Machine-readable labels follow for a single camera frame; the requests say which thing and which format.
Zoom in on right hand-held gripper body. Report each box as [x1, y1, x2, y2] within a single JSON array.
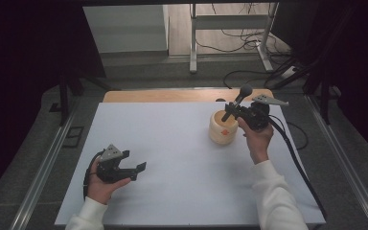
[[240, 93, 290, 132]]

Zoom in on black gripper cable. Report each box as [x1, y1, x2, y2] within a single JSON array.
[[267, 114, 328, 220], [82, 149, 105, 200]]

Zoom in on dark curtain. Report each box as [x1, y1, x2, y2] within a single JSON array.
[[269, 0, 368, 164], [0, 0, 107, 205]]

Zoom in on white metal stand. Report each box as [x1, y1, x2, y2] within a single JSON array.
[[189, 2, 280, 75]]

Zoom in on person's left hand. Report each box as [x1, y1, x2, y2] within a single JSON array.
[[85, 157, 132, 206]]

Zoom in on white power strip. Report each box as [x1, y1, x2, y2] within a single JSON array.
[[281, 65, 299, 80]]

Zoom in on cream round container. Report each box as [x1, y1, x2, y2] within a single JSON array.
[[208, 109, 240, 147]]

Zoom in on black makeup brush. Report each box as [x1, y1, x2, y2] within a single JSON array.
[[220, 83, 254, 124]]

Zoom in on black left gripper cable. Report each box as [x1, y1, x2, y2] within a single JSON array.
[[82, 149, 105, 200]]

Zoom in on person's right hand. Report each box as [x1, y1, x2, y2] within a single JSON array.
[[236, 116, 275, 166]]

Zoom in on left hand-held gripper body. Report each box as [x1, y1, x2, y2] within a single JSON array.
[[95, 144, 132, 185]]

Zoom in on aluminium floor rail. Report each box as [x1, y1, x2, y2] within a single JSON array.
[[9, 104, 80, 230], [303, 94, 368, 230]]

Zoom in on black floor plate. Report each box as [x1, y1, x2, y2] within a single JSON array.
[[61, 126, 85, 149]]

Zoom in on white cabinet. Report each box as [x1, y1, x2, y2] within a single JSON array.
[[82, 4, 171, 54]]

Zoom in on black floor cables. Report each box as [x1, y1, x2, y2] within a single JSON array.
[[190, 3, 298, 90]]

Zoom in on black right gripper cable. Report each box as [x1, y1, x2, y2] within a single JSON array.
[[267, 114, 328, 220]]

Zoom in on black stand legs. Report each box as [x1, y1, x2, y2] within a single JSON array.
[[48, 71, 121, 127]]

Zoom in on white table mat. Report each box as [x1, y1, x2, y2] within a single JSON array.
[[55, 101, 327, 227]]

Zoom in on thin black cable loop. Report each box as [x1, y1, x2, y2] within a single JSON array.
[[267, 114, 310, 151]]

